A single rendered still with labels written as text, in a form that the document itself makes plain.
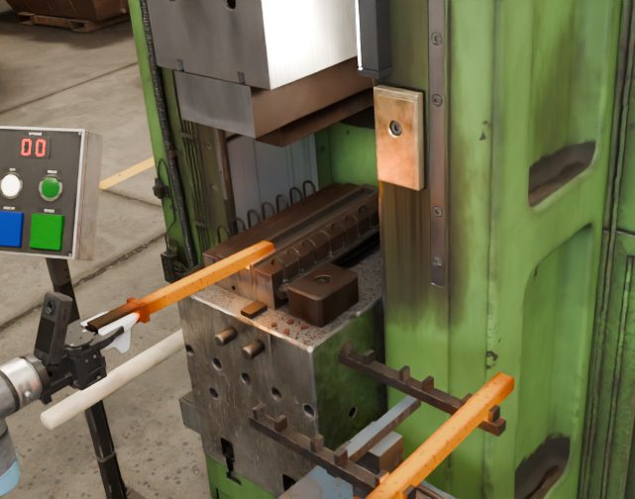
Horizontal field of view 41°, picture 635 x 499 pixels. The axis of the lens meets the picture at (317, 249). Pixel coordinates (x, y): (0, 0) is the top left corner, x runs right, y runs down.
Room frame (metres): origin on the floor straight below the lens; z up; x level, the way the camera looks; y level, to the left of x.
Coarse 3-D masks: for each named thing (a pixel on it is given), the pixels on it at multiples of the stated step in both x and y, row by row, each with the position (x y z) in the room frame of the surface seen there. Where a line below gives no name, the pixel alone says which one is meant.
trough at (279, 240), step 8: (360, 192) 1.77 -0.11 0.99; (368, 192) 1.77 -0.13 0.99; (344, 200) 1.73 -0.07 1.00; (352, 200) 1.74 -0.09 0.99; (328, 208) 1.69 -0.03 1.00; (336, 208) 1.70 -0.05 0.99; (344, 208) 1.71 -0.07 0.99; (312, 216) 1.65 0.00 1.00; (320, 216) 1.67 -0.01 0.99; (328, 216) 1.67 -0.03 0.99; (304, 224) 1.63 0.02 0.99; (312, 224) 1.64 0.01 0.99; (288, 232) 1.60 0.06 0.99; (296, 232) 1.61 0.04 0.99; (272, 240) 1.56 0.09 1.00; (280, 240) 1.58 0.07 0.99; (288, 240) 1.58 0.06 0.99
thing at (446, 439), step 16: (496, 384) 1.05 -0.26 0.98; (512, 384) 1.06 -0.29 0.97; (480, 400) 1.02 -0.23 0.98; (496, 400) 1.03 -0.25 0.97; (464, 416) 0.99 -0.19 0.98; (480, 416) 0.99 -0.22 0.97; (448, 432) 0.95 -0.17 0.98; (464, 432) 0.96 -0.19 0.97; (432, 448) 0.92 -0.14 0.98; (448, 448) 0.93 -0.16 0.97; (400, 464) 0.90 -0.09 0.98; (416, 464) 0.89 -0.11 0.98; (432, 464) 0.90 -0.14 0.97; (384, 480) 0.87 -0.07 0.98; (400, 480) 0.87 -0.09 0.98; (416, 480) 0.87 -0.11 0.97; (368, 496) 0.84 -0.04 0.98; (384, 496) 0.84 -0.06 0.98; (400, 496) 0.85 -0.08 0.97
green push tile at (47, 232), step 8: (32, 216) 1.69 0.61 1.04; (40, 216) 1.68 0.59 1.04; (48, 216) 1.67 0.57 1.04; (56, 216) 1.67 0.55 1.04; (32, 224) 1.68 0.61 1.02; (40, 224) 1.67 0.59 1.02; (48, 224) 1.67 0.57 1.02; (56, 224) 1.66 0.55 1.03; (32, 232) 1.67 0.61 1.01; (40, 232) 1.66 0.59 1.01; (48, 232) 1.66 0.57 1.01; (56, 232) 1.65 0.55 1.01; (32, 240) 1.66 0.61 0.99; (40, 240) 1.65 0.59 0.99; (48, 240) 1.65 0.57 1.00; (56, 240) 1.64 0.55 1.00; (32, 248) 1.65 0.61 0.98; (40, 248) 1.65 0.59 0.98; (48, 248) 1.64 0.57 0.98; (56, 248) 1.63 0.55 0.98
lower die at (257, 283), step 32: (320, 192) 1.81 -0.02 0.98; (352, 192) 1.75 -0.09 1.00; (256, 224) 1.67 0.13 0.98; (288, 224) 1.64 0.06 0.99; (320, 224) 1.61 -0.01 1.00; (352, 224) 1.61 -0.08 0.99; (224, 256) 1.52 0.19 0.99; (288, 256) 1.49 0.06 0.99; (320, 256) 1.53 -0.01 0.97; (256, 288) 1.46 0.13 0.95
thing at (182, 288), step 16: (240, 256) 1.47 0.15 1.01; (256, 256) 1.49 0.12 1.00; (208, 272) 1.41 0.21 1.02; (224, 272) 1.42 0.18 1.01; (176, 288) 1.35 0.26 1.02; (192, 288) 1.37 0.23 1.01; (128, 304) 1.29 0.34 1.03; (144, 304) 1.28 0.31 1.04; (160, 304) 1.31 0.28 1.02; (96, 320) 1.24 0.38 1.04; (112, 320) 1.24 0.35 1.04; (144, 320) 1.27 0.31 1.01
